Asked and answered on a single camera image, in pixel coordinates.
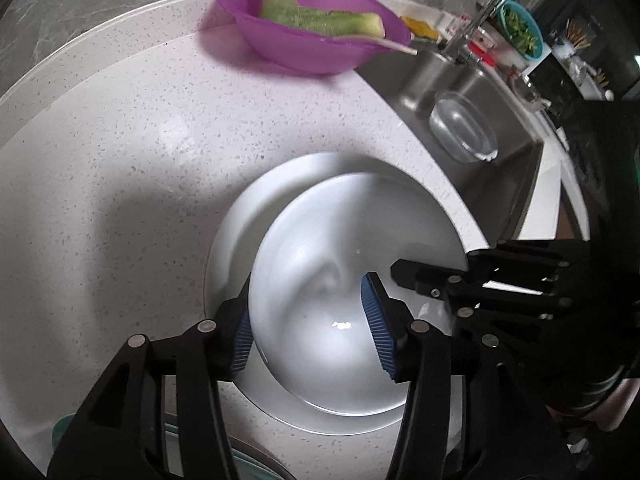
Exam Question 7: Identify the teal colander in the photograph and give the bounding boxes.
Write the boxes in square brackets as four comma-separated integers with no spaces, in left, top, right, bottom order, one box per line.
[500,0,544,59]

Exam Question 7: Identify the person's right forearm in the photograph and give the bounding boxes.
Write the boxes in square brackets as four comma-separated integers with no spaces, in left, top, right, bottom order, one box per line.
[586,367,640,433]

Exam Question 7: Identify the chopped green vegetables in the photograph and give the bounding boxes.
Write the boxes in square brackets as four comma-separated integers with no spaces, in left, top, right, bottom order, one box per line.
[505,7,539,54]

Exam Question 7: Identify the patterned chopstick holder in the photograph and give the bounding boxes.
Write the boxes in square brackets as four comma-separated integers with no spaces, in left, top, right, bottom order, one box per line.
[550,40,581,62]

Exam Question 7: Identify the large white bowl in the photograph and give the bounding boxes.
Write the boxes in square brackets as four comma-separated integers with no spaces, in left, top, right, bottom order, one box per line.
[204,152,471,434]

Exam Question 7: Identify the stainless steel sink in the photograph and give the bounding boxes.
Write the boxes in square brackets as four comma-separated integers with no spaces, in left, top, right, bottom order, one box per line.
[355,42,546,241]

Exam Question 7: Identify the white spoon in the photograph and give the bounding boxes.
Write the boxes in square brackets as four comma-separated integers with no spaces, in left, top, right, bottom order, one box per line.
[345,35,418,57]

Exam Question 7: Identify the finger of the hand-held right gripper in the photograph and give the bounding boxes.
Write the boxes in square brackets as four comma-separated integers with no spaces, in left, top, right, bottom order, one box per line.
[466,239,592,287]
[390,259,575,357]

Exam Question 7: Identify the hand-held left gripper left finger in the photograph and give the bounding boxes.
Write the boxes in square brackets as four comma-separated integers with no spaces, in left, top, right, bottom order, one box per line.
[47,280,254,480]

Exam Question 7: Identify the yellow sponge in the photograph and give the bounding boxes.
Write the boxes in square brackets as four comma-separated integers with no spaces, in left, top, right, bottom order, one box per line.
[400,15,441,44]

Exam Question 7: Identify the grey rim white plate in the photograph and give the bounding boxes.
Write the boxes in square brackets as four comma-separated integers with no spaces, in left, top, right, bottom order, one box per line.
[227,437,296,480]

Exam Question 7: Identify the purple plastic bowl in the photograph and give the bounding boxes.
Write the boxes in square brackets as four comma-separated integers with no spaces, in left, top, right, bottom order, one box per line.
[215,0,413,77]

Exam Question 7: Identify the person's right hand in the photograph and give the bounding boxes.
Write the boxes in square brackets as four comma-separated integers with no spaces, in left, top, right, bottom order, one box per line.
[547,405,594,467]

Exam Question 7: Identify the bundle of wooden chopsticks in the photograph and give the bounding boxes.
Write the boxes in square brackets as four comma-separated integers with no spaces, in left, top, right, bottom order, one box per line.
[562,17,599,52]

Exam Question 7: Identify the clear glass bowl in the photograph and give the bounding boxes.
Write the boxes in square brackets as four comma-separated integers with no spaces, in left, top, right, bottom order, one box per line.
[429,90,499,163]

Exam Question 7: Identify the small white bowl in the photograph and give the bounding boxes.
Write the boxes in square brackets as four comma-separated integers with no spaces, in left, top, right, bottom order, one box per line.
[248,172,463,418]

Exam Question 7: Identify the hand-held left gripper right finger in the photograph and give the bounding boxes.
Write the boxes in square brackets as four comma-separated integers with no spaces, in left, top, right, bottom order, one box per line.
[361,272,566,480]

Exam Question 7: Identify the long peeled green gourd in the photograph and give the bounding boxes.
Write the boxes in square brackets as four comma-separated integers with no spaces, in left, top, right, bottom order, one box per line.
[295,7,387,41]

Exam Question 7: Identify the chrome faucet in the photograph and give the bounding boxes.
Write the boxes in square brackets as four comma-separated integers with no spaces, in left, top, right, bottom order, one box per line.
[442,0,519,63]

